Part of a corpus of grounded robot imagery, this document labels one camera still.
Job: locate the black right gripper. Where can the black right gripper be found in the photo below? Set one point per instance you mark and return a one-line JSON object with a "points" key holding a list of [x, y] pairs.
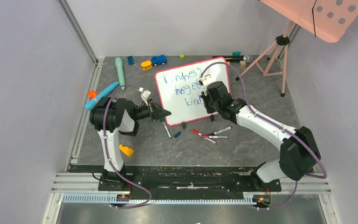
{"points": [[208, 101]]}

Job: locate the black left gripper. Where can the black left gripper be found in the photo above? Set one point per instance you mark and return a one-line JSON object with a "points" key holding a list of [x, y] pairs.
{"points": [[157, 112]]}

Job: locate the blue marker cap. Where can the blue marker cap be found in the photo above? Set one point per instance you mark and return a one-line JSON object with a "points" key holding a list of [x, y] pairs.
{"points": [[177, 134]]}

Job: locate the pink framed whiteboard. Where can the pink framed whiteboard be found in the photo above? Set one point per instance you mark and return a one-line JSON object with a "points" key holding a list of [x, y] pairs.
{"points": [[179, 91]]}

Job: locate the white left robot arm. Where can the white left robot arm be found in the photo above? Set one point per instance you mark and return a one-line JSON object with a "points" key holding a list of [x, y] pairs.
{"points": [[112, 118]]}

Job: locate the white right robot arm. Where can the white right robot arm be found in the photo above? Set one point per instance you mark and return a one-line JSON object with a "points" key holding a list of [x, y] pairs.
{"points": [[298, 150]]}

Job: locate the green capped marker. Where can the green capped marker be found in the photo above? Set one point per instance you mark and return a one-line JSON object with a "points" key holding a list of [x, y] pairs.
{"points": [[166, 128]]}

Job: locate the black capped marker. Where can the black capped marker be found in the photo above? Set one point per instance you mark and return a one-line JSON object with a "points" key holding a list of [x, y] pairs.
{"points": [[220, 131]]}

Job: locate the red capped marker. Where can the red capped marker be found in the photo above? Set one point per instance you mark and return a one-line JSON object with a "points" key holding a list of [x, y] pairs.
{"points": [[203, 136]]}

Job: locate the purple capped marker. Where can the purple capped marker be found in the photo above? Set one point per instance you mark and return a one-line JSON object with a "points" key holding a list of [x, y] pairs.
{"points": [[214, 137]]}

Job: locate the wooden cube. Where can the wooden cube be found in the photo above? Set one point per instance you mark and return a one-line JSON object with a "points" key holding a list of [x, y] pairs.
{"points": [[242, 64]]}

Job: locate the yellow oval toy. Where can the yellow oval toy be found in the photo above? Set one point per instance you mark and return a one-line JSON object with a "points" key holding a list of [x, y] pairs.
{"points": [[146, 65]]}

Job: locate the orange wedge block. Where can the orange wedge block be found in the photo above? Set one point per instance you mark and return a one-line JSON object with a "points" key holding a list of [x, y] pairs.
{"points": [[126, 150]]}

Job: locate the teal block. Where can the teal block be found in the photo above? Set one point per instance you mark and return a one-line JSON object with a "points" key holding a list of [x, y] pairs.
{"points": [[236, 53]]}

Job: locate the blue toy car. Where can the blue toy car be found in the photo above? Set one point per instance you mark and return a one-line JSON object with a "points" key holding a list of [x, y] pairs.
{"points": [[158, 60]]}

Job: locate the dark blue block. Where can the dark blue block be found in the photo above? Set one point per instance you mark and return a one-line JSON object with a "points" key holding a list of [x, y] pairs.
{"points": [[130, 60]]}

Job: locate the teal toy microphone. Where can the teal toy microphone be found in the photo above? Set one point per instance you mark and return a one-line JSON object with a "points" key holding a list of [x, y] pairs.
{"points": [[120, 72]]}

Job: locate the small orange toy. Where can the small orange toy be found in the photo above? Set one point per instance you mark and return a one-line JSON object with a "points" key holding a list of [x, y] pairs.
{"points": [[92, 94]]}

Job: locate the large light blue marker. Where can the large light blue marker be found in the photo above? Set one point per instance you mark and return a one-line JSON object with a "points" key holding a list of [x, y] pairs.
{"points": [[92, 102]]}

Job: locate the pink tripod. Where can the pink tripod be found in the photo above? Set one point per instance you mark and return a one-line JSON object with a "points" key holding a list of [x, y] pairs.
{"points": [[280, 43]]}

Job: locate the pink perforated panel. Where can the pink perforated panel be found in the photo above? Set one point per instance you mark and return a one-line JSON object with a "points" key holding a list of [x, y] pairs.
{"points": [[325, 19]]}

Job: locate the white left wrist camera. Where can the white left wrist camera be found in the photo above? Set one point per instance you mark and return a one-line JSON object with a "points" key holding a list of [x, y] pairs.
{"points": [[144, 94]]}

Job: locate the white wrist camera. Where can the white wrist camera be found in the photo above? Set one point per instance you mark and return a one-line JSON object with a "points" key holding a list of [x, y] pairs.
{"points": [[206, 80], [144, 94]]}

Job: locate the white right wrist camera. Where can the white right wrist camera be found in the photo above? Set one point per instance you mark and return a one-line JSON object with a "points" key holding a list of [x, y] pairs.
{"points": [[206, 80]]}

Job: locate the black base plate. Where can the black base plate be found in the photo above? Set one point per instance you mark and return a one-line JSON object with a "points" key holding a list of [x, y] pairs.
{"points": [[186, 182]]}

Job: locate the white toothed cable rail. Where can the white toothed cable rail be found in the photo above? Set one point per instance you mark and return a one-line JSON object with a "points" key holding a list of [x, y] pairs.
{"points": [[114, 199]]}

